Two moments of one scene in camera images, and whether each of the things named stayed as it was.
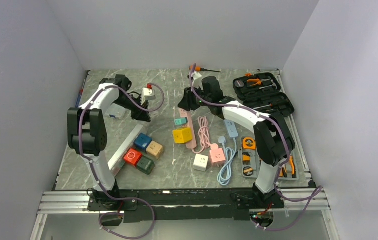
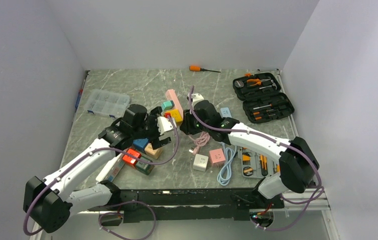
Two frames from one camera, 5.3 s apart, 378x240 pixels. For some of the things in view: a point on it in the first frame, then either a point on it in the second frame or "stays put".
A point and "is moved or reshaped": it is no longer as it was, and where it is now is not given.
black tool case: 262,93 stays put
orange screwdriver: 198,69 stays put
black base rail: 152,205 stays put
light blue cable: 224,176 stays put
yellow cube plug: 182,135 to 175,114
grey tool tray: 251,162 stays put
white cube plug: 200,162 stays put
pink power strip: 183,113 is moved or reshaped
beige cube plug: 154,149 stays put
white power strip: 117,160 stays put
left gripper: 140,115 to 152,117
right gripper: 187,102 to 187,126
